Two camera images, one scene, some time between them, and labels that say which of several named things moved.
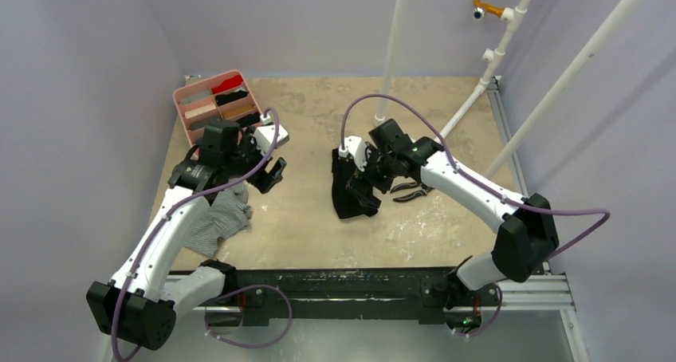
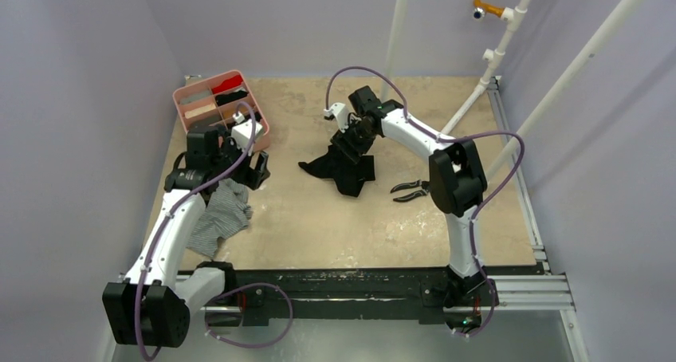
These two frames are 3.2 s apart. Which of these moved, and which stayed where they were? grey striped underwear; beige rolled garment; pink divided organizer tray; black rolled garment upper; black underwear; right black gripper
Moved: right black gripper; black underwear
Stayed: beige rolled garment; black rolled garment upper; grey striped underwear; pink divided organizer tray
